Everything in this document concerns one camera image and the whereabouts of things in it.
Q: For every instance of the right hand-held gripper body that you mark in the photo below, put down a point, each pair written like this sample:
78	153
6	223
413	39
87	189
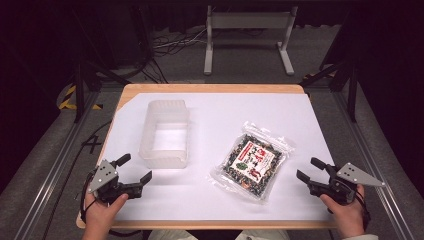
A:
353	175

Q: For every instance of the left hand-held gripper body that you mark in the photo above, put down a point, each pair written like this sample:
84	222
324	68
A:
105	176

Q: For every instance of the person's left hand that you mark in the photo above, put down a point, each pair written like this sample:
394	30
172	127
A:
100	215

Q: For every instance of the person's right hand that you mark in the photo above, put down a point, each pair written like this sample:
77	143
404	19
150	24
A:
348	216

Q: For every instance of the clear snack packet red label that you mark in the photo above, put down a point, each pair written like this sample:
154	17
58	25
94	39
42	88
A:
253	161

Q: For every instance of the translucent plastic container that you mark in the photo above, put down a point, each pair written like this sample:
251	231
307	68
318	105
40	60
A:
156	115

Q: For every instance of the black tripod stand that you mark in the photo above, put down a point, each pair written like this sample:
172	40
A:
351	86
80	90

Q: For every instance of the yellow black hazard tape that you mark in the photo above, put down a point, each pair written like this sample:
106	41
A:
68	98

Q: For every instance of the white paper sheet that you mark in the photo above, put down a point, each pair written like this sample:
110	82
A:
216	110

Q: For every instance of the white metal stand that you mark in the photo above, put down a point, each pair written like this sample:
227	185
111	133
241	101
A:
250	20

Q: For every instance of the aluminium rail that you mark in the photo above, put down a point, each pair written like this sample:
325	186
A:
53	173
370	150

